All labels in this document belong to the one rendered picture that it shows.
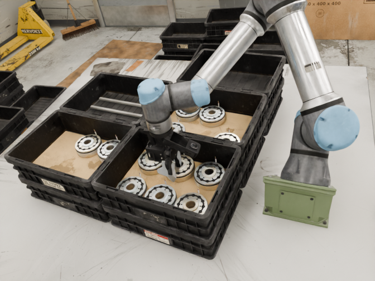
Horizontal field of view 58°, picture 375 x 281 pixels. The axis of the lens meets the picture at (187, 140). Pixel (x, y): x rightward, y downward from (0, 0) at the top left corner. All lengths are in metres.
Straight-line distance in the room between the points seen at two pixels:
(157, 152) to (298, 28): 0.53
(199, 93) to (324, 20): 2.96
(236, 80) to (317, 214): 0.74
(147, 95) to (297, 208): 0.59
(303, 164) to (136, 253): 0.60
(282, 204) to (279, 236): 0.10
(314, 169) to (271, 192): 0.15
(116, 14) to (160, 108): 3.79
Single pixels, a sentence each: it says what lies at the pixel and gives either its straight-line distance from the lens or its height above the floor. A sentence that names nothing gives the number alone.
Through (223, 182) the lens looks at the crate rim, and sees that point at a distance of 1.00.
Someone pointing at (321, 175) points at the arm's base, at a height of 0.89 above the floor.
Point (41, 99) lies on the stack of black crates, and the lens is 2.81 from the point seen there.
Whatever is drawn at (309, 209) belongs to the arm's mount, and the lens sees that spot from 1.14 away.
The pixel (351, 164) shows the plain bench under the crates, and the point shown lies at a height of 0.70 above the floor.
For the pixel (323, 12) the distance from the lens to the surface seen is 3.79.
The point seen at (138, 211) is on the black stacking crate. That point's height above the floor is 0.85.
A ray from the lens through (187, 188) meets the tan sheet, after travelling 1.13.
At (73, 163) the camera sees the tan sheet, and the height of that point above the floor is 0.83.
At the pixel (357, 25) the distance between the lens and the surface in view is 3.82.
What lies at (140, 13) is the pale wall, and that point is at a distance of 4.51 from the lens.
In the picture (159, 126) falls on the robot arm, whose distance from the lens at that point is 0.97.
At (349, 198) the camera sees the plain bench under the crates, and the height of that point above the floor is 0.70.
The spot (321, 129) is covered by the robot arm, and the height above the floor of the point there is 1.08.
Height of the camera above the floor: 1.68
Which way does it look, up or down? 41 degrees down
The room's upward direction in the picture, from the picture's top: 11 degrees counter-clockwise
